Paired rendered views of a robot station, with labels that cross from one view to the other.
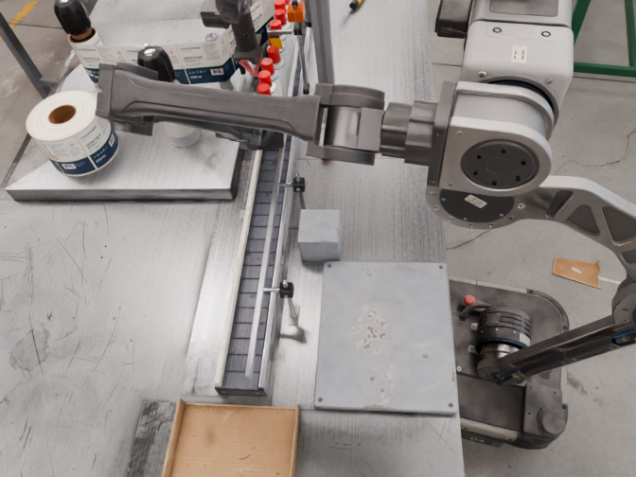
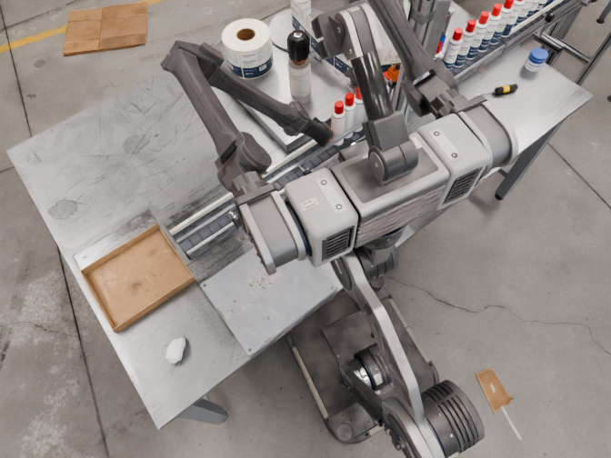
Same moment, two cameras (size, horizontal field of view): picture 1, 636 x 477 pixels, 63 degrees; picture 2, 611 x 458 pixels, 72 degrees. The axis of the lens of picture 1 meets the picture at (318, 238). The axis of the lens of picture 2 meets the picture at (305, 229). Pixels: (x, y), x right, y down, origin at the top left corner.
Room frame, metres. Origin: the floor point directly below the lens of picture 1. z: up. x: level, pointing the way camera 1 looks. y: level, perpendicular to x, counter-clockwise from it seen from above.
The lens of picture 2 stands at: (0.22, -0.55, 2.20)
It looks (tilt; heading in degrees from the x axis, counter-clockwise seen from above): 63 degrees down; 44
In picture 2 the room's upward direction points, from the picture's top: 3 degrees counter-clockwise
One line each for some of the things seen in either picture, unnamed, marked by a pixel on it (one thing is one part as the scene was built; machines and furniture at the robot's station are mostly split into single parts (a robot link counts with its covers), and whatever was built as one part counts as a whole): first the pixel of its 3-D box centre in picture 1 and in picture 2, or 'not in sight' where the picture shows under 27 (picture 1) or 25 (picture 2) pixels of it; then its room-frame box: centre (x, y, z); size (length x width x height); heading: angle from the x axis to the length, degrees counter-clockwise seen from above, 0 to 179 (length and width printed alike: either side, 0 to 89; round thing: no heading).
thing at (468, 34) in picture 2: not in sight; (464, 44); (1.75, -0.06, 0.98); 0.05 x 0.05 x 0.20
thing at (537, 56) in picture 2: not in sight; (535, 59); (2.00, -0.31, 0.87); 0.07 x 0.07 x 0.07
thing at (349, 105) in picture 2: (270, 104); (347, 115); (1.14, 0.07, 0.98); 0.05 x 0.05 x 0.20
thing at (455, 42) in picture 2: not in sight; (451, 52); (1.67, -0.05, 0.98); 0.05 x 0.05 x 0.20
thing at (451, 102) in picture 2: not in sight; (453, 112); (0.95, -0.35, 1.45); 0.09 x 0.08 x 0.12; 157
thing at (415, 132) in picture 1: (415, 132); (253, 196); (0.49, -0.15, 1.45); 0.09 x 0.08 x 0.12; 157
